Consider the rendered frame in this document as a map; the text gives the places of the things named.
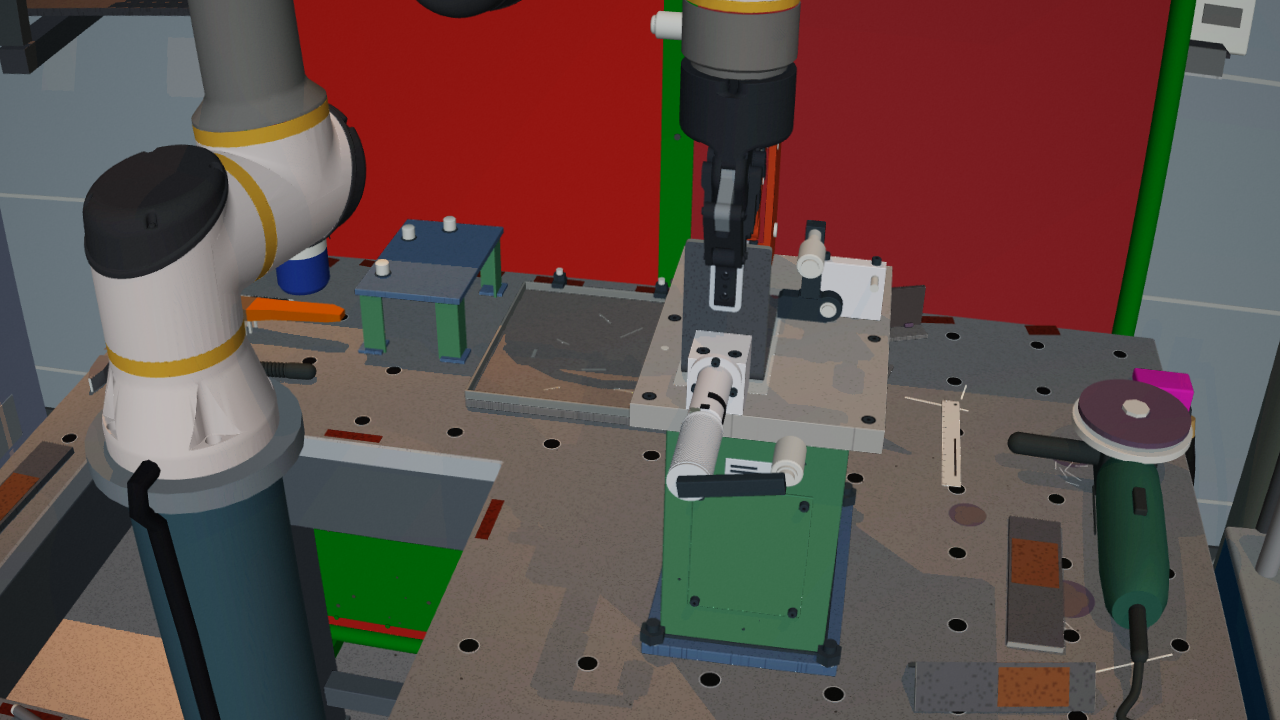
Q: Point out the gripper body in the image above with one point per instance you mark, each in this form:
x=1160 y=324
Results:
x=738 y=105

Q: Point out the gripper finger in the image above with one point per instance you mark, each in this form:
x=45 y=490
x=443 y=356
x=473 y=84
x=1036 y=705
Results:
x=758 y=195
x=726 y=215

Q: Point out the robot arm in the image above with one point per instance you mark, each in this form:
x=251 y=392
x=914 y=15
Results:
x=190 y=300

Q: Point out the orange toggle clamp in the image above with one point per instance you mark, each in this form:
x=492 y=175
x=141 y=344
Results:
x=772 y=200

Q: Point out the black stop with white knob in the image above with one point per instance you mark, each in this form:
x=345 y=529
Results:
x=808 y=295

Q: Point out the white block on jig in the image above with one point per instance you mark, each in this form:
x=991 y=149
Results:
x=860 y=290

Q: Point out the grey welding jig body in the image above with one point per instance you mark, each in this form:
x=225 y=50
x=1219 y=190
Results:
x=840 y=385

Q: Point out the grey shallow tray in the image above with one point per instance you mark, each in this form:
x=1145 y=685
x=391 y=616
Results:
x=560 y=350

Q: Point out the thin white welding rod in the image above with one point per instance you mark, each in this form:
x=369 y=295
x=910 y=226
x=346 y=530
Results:
x=1135 y=663
x=935 y=403

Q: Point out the blue rack with green legs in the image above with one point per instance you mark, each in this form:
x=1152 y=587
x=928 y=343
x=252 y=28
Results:
x=435 y=265

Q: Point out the green rack on blue base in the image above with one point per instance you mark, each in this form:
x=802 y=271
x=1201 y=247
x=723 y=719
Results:
x=750 y=560

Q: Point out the small dark grey plate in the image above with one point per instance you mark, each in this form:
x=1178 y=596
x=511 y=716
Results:
x=907 y=305

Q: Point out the beige steel ruler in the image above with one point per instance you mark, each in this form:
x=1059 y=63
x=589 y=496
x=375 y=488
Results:
x=951 y=445

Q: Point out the blue cup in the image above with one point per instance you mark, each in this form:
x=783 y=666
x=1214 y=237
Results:
x=303 y=272

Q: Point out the magenta box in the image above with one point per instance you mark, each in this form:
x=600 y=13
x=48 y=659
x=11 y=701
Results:
x=1170 y=383

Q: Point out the rusty grey steel plate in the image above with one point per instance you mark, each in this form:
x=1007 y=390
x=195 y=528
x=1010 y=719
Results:
x=30 y=480
x=1035 y=590
x=1000 y=688

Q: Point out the green angle grinder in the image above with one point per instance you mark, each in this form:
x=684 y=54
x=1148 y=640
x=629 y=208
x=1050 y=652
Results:
x=1130 y=520

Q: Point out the green box under bench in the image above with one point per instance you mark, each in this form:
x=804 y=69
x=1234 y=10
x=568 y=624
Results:
x=385 y=585

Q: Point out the red welding screen green frame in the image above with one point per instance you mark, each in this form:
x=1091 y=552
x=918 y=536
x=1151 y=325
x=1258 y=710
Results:
x=500 y=130

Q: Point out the white wall device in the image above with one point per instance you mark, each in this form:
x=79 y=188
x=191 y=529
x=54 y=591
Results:
x=1222 y=30

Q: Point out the dark wall shelf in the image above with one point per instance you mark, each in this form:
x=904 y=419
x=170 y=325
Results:
x=60 y=35

